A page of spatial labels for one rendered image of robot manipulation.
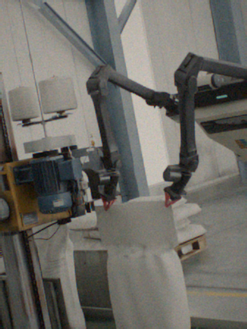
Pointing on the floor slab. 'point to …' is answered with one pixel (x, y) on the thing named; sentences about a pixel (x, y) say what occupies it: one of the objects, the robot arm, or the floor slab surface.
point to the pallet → (198, 244)
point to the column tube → (19, 305)
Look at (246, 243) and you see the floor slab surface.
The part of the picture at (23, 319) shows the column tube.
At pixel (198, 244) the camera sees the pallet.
